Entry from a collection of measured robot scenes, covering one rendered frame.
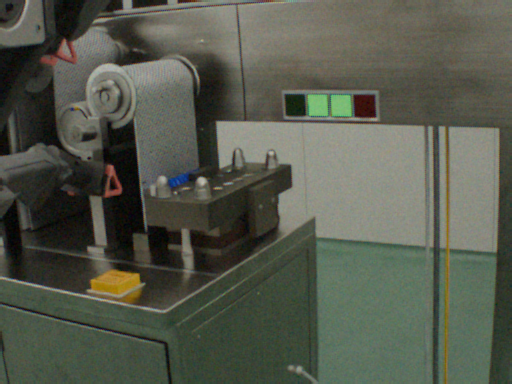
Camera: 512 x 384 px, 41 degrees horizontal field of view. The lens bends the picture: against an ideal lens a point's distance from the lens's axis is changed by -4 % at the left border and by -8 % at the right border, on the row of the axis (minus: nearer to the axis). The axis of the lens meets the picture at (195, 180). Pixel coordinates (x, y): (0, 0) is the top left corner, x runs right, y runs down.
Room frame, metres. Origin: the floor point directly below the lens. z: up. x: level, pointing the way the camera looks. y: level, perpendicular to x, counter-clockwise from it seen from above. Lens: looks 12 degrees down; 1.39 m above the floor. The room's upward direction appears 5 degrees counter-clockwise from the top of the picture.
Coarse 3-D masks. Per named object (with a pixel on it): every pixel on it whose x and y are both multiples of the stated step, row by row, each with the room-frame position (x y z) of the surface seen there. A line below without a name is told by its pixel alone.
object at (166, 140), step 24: (144, 120) 1.61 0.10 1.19; (168, 120) 1.68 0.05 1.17; (192, 120) 1.77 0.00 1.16; (144, 144) 1.60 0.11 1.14; (168, 144) 1.68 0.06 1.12; (192, 144) 1.76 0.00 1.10; (144, 168) 1.59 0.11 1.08; (168, 168) 1.67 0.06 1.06; (192, 168) 1.75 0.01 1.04; (144, 192) 1.59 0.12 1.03
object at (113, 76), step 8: (104, 72) 1.61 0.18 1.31; (112, 72) 1.60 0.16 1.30; (96, 80) 1.62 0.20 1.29; (104, 80) 1.61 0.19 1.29; (112, 80) 1.60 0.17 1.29; (120, 80) 1.58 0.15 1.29; (192, 80) 1.79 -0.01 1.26; (120, 88) 1.59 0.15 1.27; (128, 88) 1.58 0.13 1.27; (128, 96) 1.58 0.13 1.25; (120, 104) 1.59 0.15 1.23; (128, 104) 1.58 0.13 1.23; (96, 112) 1.63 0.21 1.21; (120, 112) 1.59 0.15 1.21; (112, 120) 1.60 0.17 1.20
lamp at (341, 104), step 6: (336, 96) 1.65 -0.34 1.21; (342, 96) 1.64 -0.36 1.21; (348, 96) 1.63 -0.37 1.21; (336, 102) 1.65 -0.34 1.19; (342, 102) 1.64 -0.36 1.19; (348, 102) 1.63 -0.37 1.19; (336, 108) 1.65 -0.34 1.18; (342, 108) 1.64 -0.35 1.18; (348, 108) 1.63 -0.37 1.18; (336, 114) 1.65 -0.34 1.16; (342, 114) 1.64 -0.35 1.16; (348, 114) 1.63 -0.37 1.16
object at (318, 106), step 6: (312, 96) 1.68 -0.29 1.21; (318, 96) 1.68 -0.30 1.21; (324, 96) 1.67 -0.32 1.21; (312, 102) 1.69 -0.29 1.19; (318, 102) 1.68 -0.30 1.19; (324, 102) 1.67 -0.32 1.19; (312, 108) 1.69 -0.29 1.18; (318, 108) 1.68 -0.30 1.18; (324, 108) 1.67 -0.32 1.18; (312, 114) 1.69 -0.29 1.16; (318, 114) 1.68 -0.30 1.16; (324, 114) 1.67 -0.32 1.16
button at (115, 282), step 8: (112, 272) 1.36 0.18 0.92; (120, 272) 1.35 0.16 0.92; (128, 272) 1.35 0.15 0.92; (96, 280) 1.32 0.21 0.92; (104, 280) 1.31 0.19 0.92; (112, 280) 1.31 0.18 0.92; (120, 280) 1.31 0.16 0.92; (128, 280) 1.31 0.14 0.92; (136, 280) 1.33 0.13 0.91; (96, 288) 1.31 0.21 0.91; (104, 288) 1.30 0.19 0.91; (112, 288) 1.29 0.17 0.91; (120, 288) 1.29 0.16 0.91; (128, 288) 1.31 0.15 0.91
